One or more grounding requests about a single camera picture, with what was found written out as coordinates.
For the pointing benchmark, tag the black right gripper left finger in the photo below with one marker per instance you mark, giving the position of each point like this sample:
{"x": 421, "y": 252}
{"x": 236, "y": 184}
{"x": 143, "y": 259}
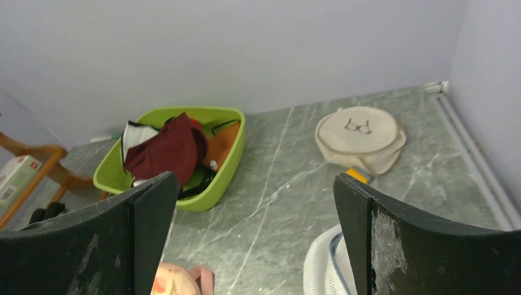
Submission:
{"x": 112, "y": 246}

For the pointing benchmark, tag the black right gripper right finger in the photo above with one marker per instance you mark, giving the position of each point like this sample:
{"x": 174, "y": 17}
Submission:
{"x": 396, "y": 248}

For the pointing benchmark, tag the pink floral laundry bag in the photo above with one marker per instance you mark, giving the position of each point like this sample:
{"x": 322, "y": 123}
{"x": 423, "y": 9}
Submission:
{"x": 175, "y": 280}

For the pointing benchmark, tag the white mesh round laundry bag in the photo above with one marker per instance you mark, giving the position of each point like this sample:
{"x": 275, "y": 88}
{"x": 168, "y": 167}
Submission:
{"x": 327, "y": 267}

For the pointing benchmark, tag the beige round laundry bag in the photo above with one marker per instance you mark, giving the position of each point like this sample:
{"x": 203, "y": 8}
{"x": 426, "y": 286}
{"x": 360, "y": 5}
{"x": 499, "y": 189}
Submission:
{"x": 361, "y": 136}

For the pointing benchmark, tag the green plastic basin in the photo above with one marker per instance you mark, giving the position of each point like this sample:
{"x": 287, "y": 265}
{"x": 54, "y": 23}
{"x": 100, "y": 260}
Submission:
{"x": 111, "y": 178}

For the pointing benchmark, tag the yellow small block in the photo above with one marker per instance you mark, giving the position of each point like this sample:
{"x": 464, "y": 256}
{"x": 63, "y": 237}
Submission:
{"x": 359, "y": 175}

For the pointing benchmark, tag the wooden tiered rack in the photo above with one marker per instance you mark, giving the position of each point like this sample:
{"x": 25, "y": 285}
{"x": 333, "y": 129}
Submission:
{"x": 47, "y": 164}

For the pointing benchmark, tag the white black-trimmed garment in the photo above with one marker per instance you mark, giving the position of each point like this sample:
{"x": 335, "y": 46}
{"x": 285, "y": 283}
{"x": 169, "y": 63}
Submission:
{"x": 134, "y": 134}

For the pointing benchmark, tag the maroon cloth garment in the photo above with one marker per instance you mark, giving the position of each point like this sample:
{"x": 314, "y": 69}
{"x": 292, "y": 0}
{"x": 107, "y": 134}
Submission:
{"x": 179, "y": 147}

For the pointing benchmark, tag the white small carton box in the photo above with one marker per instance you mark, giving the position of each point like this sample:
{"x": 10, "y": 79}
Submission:
{"x": 15, "y": 176}

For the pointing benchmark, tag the orange cloth in basin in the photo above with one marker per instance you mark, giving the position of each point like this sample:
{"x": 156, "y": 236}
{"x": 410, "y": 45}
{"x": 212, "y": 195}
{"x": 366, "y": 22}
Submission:
{"x": 220, "y": 144}

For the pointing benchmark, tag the white pipe along wall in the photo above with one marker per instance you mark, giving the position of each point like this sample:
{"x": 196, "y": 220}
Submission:
{"x": 499, "y": 202}

